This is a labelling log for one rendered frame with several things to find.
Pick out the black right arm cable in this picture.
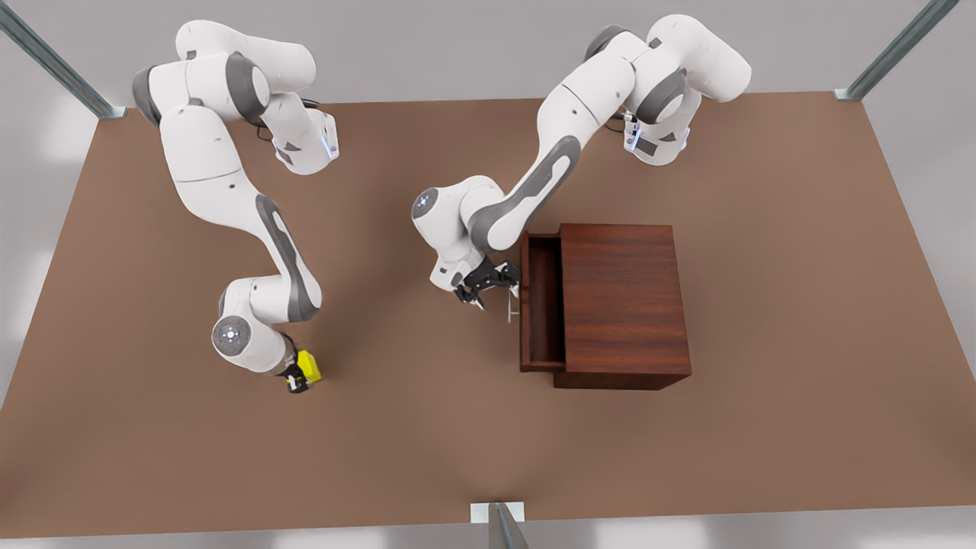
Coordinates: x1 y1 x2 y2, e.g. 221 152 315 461
254 98 323 144

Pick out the silver frame post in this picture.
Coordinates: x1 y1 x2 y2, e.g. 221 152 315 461
834 0 961 102
0 0 127 120
470 501 529 549

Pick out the dark wooden cabinet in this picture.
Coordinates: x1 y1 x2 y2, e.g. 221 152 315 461
552 223 694 391

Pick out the wooden drawer with silver handle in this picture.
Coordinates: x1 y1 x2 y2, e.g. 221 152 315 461
506 232 570 374

